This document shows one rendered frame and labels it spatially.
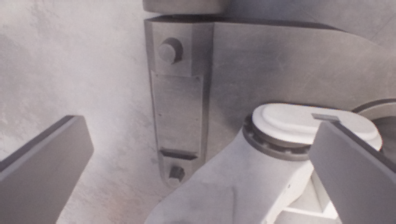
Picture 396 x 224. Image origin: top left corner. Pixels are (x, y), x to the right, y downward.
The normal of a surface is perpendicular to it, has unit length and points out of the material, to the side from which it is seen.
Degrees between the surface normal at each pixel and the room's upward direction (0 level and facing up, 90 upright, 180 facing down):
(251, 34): 0
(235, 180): 90
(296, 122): 90
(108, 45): 0
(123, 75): 0
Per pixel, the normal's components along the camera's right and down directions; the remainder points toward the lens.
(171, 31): -0.21, 0.49
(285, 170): 0.02, -0.86
